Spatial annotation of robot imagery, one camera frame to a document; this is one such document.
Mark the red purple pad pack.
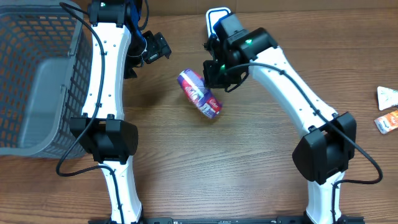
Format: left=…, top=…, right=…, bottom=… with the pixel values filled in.
left=177, top=69, right=222, bottom=119

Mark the white Pantene tube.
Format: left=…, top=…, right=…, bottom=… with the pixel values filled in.
left=377, top=86, right=398, bottom=111

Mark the orange tissue pack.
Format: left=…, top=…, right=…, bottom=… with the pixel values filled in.
left=374, top=110, right=398, bottom=134

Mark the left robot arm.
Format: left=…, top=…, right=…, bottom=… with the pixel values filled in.
left=70, top=1, right=172, bottom=223

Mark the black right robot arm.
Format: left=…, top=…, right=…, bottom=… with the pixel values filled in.
left=203, top=7, right=363, bottom=223

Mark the white barcode scanner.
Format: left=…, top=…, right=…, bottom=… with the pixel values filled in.
left=205, top=7, right=231, bottom=37

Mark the dark grey plastic basket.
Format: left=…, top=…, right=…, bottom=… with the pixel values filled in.
left=1, top=1, right=92, bottom=158

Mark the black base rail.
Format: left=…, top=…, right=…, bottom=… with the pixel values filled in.
left=88, top=215, right=365, bottom=224

